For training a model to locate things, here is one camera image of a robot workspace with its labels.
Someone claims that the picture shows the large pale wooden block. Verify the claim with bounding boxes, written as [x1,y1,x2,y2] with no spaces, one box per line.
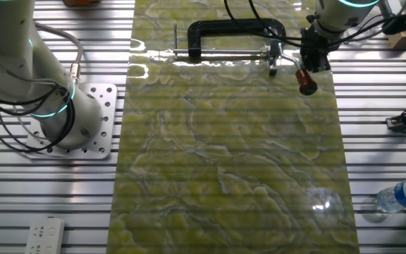
[387,26,406,49]

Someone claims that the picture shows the clear water bottle blue cap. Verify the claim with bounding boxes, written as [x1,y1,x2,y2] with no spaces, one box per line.
[376,177,406,214]

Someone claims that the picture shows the metal lever with red knob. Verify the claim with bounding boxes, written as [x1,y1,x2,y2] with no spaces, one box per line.
[276,49,319,97]

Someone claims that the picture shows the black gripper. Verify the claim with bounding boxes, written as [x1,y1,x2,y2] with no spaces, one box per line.
[300,27,331,73]

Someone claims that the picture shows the black C-clamp with steel screw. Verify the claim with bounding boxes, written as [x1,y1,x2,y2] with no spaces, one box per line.
[173,18,288,59]

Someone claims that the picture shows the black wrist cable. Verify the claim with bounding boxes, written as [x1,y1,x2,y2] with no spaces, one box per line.
[223,0,406,49]

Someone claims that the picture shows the grey metal lever base housing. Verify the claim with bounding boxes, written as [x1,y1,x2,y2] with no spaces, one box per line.
[264,35,285,77]

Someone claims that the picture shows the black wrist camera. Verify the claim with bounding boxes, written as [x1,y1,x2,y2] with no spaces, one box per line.
[381,13,406,35]

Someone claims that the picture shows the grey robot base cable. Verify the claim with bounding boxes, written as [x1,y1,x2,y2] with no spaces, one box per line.
[35,23,84,85]

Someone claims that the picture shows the silver robot mounting plate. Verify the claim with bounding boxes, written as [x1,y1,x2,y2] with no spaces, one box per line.
[25,83,118,159]

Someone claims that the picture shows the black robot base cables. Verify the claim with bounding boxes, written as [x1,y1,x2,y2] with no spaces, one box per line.
[0,86,76,153]

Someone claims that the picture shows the green marble pattern mat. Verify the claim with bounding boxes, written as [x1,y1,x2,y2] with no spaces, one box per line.
[106,0,361,254]

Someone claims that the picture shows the white power strip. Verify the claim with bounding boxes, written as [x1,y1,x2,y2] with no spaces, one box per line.
[25,217,66,254]

